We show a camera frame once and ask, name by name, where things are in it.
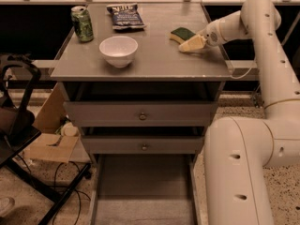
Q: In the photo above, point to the green soda can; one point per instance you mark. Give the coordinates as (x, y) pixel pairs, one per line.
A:
(82, 23)

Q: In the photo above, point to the white cup on floor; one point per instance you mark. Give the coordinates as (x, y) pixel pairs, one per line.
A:
(69, 130)

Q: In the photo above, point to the brown cardboard box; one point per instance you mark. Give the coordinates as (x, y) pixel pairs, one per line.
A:
(51, 145)

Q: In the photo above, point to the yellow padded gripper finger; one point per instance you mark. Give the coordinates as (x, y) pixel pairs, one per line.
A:
(194, 43)

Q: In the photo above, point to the grey middle drawer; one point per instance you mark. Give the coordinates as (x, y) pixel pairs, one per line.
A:
(143, 140)

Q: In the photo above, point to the green and yellow sponge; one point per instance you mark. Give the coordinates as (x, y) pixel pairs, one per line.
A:
(181, 34)

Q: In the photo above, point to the blue chip bag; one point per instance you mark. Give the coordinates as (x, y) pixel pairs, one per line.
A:
(125, 16)

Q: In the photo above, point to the grey open bottom drawer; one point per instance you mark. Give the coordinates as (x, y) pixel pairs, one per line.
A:
(144, 190)

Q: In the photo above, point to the white ceramic bowl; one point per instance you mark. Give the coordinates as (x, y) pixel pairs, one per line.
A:
(118, 51)

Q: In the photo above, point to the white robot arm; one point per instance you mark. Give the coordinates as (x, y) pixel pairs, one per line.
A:
(237, 149)

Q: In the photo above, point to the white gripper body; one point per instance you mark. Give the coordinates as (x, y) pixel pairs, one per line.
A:
(212, 34)

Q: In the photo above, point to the white shoe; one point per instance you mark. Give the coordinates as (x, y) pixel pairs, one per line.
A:
(6, 204)

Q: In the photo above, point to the black office chair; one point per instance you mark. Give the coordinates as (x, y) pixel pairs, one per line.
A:
(17, 132)

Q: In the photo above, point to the grey drawer cabinet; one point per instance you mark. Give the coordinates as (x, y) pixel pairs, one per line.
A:
(159, 71)

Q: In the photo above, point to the grey top drawer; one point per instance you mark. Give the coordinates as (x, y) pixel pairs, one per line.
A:
(149, 113)

